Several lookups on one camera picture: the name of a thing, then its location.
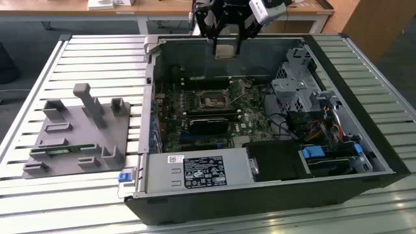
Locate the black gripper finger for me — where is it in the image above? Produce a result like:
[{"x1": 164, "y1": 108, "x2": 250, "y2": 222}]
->
[
  {"x1": 236, "y1": 13, "x2": 263, "y2": 55},
  {"x1": 196, "y1": 9, "x2": 226, "y2": 56}
]

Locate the silver CPU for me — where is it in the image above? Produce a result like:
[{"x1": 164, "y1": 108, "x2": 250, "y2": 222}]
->
[{"x1": 215, "y1": 44, "x2": 238, "y2": 59}]

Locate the metal socket cover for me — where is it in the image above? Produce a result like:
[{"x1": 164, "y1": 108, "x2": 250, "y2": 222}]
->
[{"x1": 227, "y1": 78, "x2": 247, "y2": 98}]

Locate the metal locking lever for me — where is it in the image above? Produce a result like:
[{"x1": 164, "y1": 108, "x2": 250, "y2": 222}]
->
[{"x1": 230, "y1": 91, "x2": 247, "y2": 105}]

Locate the CPU socket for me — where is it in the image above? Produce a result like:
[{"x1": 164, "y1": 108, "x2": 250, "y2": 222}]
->
[{"x1": 200, "y1": 90, "x2": 234, "y2": 109}]

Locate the green motherboard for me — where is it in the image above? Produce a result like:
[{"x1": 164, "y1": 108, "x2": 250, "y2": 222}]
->
[{"x1": 152, "y1": 78, "x2": 278, "y2": 154}]

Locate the installed green RAM stick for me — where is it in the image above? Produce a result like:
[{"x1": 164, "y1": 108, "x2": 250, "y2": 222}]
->
[{"x1": 187, "y1": 110, "x2": 238, "y2": 119}]

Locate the wooden cabinet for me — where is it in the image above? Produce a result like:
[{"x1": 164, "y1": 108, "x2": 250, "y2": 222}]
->
[{"x1": 322, "y1": 0, "x2": 416, "y2": 63}]

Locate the black graphics card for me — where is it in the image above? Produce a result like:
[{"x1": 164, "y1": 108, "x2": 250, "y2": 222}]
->
[{"x1": 188, "y1": 118, "x2": 230, "y2": 134}]

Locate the wooden desk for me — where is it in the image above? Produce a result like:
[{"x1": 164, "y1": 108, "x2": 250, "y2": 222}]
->
[{"x1": 0, "y1": 0, "x2": 336, "y2": 35}]

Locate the hard disk in blue carrier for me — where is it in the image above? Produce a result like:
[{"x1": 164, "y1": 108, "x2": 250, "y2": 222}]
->
[{"x1": 299, "y1": 143, "x2": 358, "y2": 176}]

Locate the black plastic shroud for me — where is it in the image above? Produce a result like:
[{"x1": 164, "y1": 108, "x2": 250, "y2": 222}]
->
[{"x1": 242, "y1": 140, "x2": 314, "y2": 183}]

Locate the silver power supply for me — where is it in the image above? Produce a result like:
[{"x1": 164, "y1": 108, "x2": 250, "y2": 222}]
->
[{"x1": 143, "y1": 149, "x2": 256, "y2": 193}]

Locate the green RAM stick on rack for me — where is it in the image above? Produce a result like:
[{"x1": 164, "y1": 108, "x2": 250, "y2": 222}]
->
[{"x1": 31, "y1": 143, "x2": 98, "y2": 156}]

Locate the grey parts rack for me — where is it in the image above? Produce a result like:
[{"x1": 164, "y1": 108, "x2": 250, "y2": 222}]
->
[{"x1": 22, "y1": 82, "x2": 132, "y2": 180}]

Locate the black PC case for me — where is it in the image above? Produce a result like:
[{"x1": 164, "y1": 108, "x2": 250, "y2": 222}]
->
[{"x1": 123, "y1": 33, "x2": 412, "y2": 226}]

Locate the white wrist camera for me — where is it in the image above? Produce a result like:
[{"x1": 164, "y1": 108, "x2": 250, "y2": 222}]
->
[{"x1": 248, "y1": 0, "x2": 288, "y2": 25}]

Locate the black wire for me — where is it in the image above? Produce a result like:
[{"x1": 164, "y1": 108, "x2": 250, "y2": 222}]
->
[{"x1": 266, "y1": 112, "x2": 302, "y2": 142}]

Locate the orange yellow wire bundle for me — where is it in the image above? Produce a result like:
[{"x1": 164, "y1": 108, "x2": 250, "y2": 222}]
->
[{"x1": 308, "y1": 120, "x2": 346, "y2": 143}]

